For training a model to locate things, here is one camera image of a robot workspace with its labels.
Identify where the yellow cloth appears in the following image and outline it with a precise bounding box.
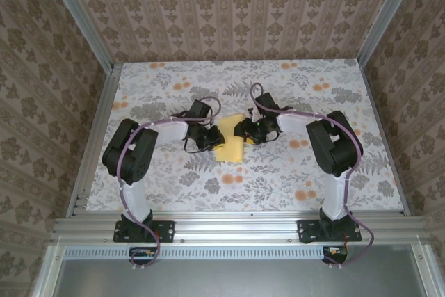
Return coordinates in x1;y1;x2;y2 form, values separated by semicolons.
212;112;245;164

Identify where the floral patterned table cover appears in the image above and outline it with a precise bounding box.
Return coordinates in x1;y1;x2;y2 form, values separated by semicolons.
85;61;406;213

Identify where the small black electronics board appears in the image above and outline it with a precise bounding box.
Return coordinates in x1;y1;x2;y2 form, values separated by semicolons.
129;246;158;265
322;245;349;264

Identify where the grey metal panel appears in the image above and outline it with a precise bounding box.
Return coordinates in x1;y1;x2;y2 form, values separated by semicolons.
51;258;420;297

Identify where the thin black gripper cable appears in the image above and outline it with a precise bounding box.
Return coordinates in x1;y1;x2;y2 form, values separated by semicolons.
257;131;281;145
183;136;207;154

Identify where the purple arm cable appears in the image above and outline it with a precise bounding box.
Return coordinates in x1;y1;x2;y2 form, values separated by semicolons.
116;96;223;272
250;83;375;270

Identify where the wide aluminium frame rail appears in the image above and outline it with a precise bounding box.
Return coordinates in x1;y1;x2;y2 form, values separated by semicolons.
50;216;430;244

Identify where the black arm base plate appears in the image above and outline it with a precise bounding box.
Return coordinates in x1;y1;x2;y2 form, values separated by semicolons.
113;219;175;243
297;219;362;244

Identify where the aluminium table side rail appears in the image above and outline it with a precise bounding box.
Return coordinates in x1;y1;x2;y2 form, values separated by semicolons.
357;62;410;216
65;63;122;220

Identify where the white slotted cable duct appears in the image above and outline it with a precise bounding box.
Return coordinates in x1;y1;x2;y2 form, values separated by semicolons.
64;246;348;260

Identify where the aluminium frame post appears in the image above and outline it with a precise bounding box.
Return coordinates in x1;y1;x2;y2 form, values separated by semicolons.
356;0;423;67
43;0;118;72

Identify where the short aluminium frame bar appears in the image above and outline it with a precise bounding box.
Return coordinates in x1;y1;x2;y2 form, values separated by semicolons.
410;243;439;297
31;243;67;297

